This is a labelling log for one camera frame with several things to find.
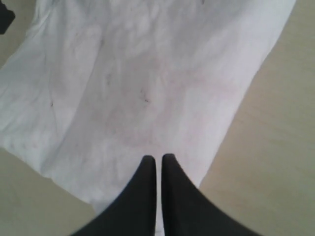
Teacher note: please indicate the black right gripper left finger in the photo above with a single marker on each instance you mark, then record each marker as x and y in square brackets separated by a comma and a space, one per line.
[133, 212]

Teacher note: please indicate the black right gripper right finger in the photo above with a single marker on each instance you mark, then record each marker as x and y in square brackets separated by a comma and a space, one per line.
[187, 212]

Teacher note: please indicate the white t-shirt red print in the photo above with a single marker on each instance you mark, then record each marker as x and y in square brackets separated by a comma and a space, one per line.
[99, 84]

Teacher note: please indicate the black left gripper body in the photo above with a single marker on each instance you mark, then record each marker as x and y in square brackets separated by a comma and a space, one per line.
[6, 18]

